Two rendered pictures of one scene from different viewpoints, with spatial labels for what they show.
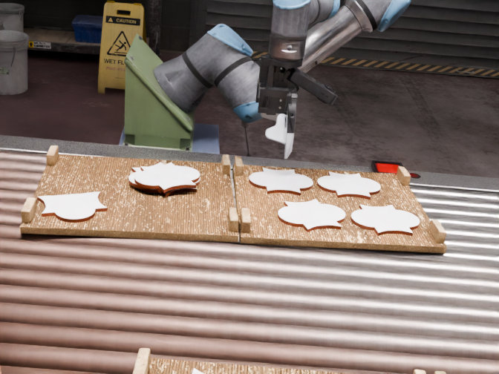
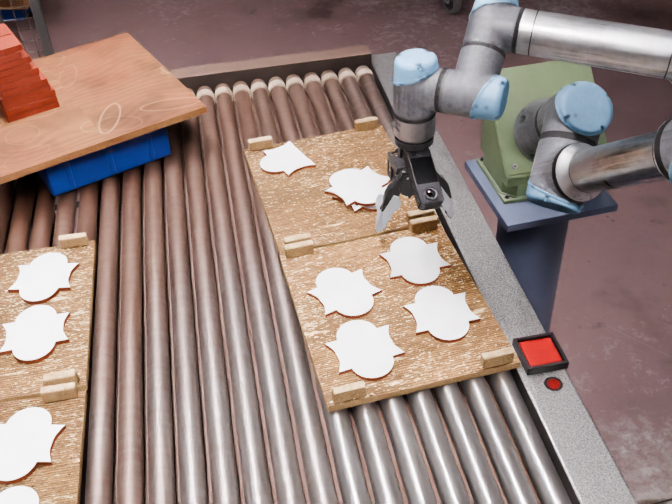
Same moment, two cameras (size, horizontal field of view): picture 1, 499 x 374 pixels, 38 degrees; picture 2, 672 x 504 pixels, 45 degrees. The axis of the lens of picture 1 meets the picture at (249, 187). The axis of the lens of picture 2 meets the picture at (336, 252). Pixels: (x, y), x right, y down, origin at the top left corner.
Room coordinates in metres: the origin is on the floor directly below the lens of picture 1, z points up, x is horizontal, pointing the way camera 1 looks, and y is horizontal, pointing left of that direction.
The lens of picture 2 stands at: (1.18, -1.28, 2.02)
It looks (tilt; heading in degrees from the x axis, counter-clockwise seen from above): 40 degrees down; 84
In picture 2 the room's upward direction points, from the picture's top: 3 degrees counter-clockwise
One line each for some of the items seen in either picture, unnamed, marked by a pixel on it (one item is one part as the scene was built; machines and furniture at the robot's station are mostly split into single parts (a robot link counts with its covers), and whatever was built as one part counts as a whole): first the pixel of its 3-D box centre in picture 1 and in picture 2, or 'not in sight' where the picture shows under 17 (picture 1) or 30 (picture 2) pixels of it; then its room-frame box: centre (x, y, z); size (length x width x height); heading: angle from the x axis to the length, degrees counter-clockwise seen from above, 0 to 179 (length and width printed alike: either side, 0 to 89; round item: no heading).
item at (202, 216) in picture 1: (136, 194); (335, 185); (1.35, 0.24, 0.93); 0.41 x 0.35 x 0.02; 97
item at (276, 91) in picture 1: (279, 84); (412, 160); (1.47, -0.04, 1.16); 0.09 x 0.08 x 0.12; 96
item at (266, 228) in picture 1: (330, 205); (390, 307); (1.40, -0.18, 0.93); 0.41 x 0.35 x 0.02; 96
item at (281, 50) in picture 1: (286, 47); (412, 124); (1.46, -0.05, 1.24); 0.08 x 0.08 x 0.05
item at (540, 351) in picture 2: (388, 171); (539, 353); (1.64, -0.34, 0.92); 0.06 x 0.06 x 0.01; 2
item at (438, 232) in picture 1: (437, 231); (349, 392); (1.29, -0.39, 0.95); 0.06 x 0.02 x 0.03; 6
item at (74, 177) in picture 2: not in sight; (88, 130); (0.78, 0.53, 0.97); 0.31 x 0.31 x 0.10; 25
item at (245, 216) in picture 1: (245, 220); (299, 249); (1.24, 0.00, 0.95); 0.06 x 0.02 x 0.03; 6
